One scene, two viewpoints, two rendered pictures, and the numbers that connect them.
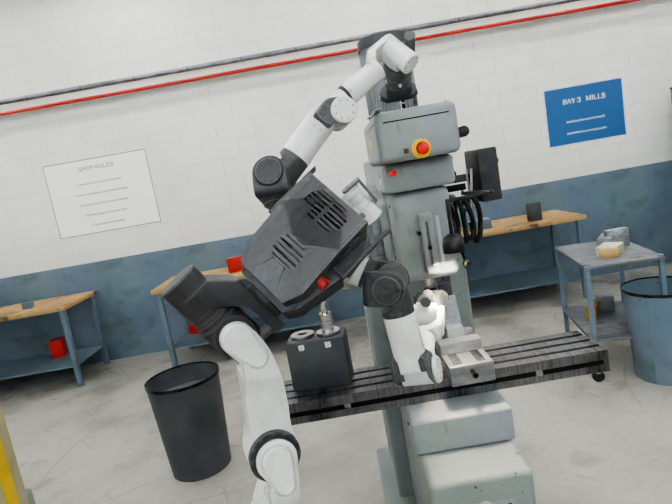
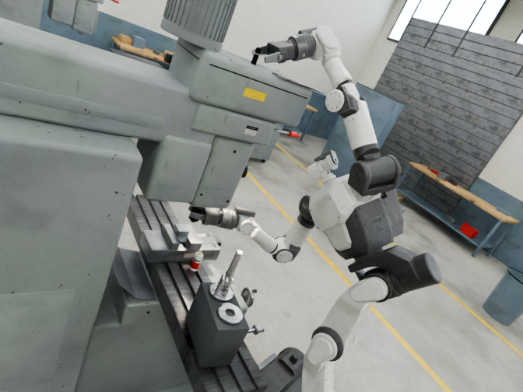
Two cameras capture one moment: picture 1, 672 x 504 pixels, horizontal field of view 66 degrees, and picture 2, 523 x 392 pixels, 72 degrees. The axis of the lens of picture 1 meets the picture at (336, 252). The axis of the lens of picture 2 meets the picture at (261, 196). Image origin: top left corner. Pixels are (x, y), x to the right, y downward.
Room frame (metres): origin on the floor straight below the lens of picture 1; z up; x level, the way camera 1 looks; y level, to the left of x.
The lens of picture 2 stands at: (2.62, 0.85, 2.00)
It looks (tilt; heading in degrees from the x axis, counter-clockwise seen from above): 23 degrees down; 228
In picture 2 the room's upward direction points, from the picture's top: 25 degrees clockwise
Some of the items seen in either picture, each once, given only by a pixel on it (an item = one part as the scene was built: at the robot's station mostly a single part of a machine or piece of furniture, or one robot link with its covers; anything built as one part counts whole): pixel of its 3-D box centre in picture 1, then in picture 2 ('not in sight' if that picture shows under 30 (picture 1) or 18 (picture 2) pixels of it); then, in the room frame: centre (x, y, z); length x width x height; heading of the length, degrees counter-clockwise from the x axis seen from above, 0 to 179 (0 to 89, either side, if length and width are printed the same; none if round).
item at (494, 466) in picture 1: (461, 489); (153, 334); (1.84, -0.32, 0.46); 0.81 x 0.32 x 0.60; 179
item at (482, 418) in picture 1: (447, 399); (169, 282); (1.87, -0.32, 0.82); 0.50 x 0.35 x 0.12; 179
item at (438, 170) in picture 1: (411, 173); (222, 114); (1.91, -0.32, 1.68); 0.34 x 0.24 x 0.10; 179
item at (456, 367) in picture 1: (458, 351); (182, 242); (1.84, -0.38, 1.01); 0.35 x 0.15 x 0.11; 0
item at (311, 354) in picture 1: (319, 357); (215, 321); (1.91, 0.13, 1.06); 0.22 x 0.12 x 0.20; 82
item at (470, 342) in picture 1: (459, 344); (189, 236); (1.81, -0.38, 1.05); 0.15 x 0.06 x 0.04; 90
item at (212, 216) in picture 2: (429, 303); (215, 217); (1.78, -0.29, 1.23); 0.13 x 0.12 x 0.10; 74
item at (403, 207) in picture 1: (421, 231); (213, 164); (1.87, -0.32, 1.47); 0.21 x 0.19 x 0.32; 89
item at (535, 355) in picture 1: (429, 377); (178, 274); (1.87, -0.27, 0.92); 1.24 x 0.23 x 0.08; 89
